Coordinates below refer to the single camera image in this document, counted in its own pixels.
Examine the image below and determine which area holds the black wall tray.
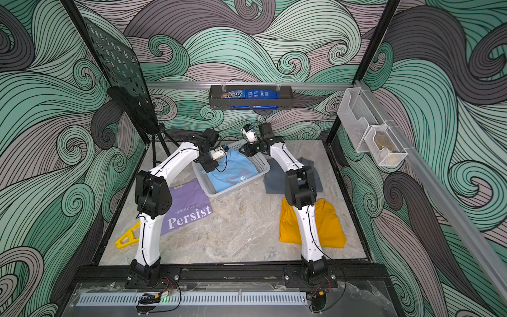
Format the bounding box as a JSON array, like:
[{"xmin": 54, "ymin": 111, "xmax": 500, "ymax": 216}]
[{"xmin": 209, "ymin": 84, "xmax": 294, "ymax": 110}]

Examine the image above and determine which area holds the yellow plastic triangle tool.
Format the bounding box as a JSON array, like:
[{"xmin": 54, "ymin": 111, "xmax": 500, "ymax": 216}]
[{"xmin": 115, "ymin": 221, "xmax": 141, "ymax": 250}]

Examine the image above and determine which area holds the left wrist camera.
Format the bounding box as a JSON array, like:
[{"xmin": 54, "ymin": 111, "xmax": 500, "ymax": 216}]
[{"xmin": 210, "ymin": 145, "xmax": 229, "ymax": 161}]

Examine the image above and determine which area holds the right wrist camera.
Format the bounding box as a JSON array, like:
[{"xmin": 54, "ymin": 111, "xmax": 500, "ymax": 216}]
[{"xmin": 242, "ymin": 124, "xmax": 258, "ymax": 143}]

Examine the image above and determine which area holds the grey t-shirt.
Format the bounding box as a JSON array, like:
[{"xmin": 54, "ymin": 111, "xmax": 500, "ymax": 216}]
[{"xmin": 264, "ymin": 157, "xmax": 323, "ymax": 194}]

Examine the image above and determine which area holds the white perforated plastic basket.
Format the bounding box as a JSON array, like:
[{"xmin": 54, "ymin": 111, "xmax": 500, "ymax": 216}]
[{"xmin": 191, "ymin": 140, "xmax": 271, "ymax": 198}]

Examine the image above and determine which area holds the purple Persist t-shirt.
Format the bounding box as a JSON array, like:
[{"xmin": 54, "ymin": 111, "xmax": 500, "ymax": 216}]
[{"xmin": 161, "ymin": 178, "xmax": 213, "ymax": 236}]

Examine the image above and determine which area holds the white slotted cable duct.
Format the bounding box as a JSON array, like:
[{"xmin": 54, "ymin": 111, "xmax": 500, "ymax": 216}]
[{"xmin": 75, "ymin": 291, "xmax": 308, "ymax": 306}]

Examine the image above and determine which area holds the clear plastic wall bin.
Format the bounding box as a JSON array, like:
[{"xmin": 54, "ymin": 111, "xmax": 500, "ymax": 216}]
[{"xmin": 337, "ymin": 87, "xmax": 387, "ymax": 153}]

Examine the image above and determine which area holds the small clear wall bin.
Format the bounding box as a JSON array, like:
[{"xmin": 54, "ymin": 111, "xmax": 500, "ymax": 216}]
[{"xmin": 364, "ymin": 125, "xmax": 407, "ymax": 168}]

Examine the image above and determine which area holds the yellow t-shirt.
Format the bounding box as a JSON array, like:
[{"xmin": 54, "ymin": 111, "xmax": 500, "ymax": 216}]
[{"xmin": 279, "ymin": 198, "xmax": 347, "ymax": 248}]

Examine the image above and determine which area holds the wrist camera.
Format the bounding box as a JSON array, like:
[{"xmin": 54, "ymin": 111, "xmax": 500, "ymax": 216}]
[
  {"xmin": 210, "ymin": 145, "xmax": 229, "ymax": 161},
  {"xmin": 242, "ymin": 124, "xmax": 258, "ymax": 143}
]

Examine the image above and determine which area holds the black perforated music stand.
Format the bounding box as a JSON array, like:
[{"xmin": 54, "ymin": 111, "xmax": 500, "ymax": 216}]
[{"xmin": 84, "ymin": 18, "xmax": 179, "ymax": 155}]

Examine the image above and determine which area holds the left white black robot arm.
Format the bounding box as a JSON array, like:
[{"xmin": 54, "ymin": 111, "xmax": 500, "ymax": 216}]
[{"xmin": 131, "ymin": 128, "xmax": 225, "ymax": 288}]

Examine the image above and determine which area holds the light blue t-shirt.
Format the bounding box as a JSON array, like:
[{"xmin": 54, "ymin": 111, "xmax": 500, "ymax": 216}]
[{"xmin": 199, "ymin": 149, "xmax": 259, "ymax": 192}]

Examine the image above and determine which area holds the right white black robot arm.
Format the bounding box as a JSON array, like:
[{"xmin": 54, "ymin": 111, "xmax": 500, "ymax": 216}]
[{"xmin": 240, "ymin": 123, "xmax": 328, "ymax": 285}]

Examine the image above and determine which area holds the blue candy packet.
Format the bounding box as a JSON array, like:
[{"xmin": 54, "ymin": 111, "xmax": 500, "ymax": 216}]
[{"xmin": 220, "ymin": 89, "xmax": 279, "ymax": 100}]

